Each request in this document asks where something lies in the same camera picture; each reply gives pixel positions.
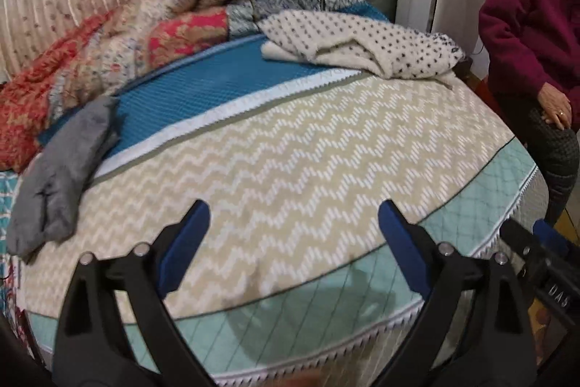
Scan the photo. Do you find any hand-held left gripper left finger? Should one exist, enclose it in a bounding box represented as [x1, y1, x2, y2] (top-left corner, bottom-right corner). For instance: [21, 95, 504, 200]
[52, 199, 214, 387]

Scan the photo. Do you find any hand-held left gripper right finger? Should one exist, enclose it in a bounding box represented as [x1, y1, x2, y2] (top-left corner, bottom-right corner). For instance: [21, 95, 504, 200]
[376, 198, 538, 387]

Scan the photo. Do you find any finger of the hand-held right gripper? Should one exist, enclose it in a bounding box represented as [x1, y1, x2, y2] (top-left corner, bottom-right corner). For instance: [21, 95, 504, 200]
[532, 219, 571, 257]
[500, 217, 551, 275]

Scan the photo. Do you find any cream black-spotted fleece garment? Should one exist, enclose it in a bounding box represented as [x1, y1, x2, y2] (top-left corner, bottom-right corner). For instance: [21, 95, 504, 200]
[260, 10, 466, 81]

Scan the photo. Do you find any grey garment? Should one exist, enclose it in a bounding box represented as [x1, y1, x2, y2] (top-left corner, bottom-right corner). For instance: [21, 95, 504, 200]
[6, 97, 121, 257]

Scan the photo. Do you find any teal patterned bed sheet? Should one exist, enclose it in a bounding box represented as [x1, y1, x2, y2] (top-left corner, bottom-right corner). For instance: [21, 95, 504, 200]
[0, 168, 29, 326]

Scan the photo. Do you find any beige zigzag blanket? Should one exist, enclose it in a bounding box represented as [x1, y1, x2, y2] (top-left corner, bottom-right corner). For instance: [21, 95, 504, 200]
[22, 74, 517, 324]

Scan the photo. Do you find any red floral quilt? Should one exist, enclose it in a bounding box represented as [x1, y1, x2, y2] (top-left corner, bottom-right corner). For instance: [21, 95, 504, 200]
[0, 8, 230, 173]

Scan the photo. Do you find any teal mesh mattress pad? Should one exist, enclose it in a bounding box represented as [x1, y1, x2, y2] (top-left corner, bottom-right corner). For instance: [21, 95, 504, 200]
[38, 1, 390, 180]

